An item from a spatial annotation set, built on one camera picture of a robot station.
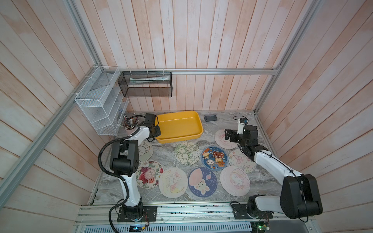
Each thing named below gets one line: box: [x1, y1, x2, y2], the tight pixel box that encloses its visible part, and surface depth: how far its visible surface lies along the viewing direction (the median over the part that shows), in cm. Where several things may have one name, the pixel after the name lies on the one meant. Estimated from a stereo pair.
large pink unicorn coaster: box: [220, 166, 251, 198], surface depth 86 cm
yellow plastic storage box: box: [155, 110, 204, 144], surface depth 113 cm
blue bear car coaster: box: [201, 146, 229, 171], surface depth 96 cm
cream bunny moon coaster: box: [158, 166, 189, 199], surface depth 85 cm
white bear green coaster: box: [138, 140, 154, 164], surface depth 100 cm
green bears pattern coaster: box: [174, 142, 201, 166], surface depth 97 cm
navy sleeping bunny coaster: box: [187, 166, 218, 198], surface depth 85 cm
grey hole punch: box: [203, 114, 218, 122], surface depth 119 cm
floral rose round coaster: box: [135, 160, 164, 189], surface depth 89 cm
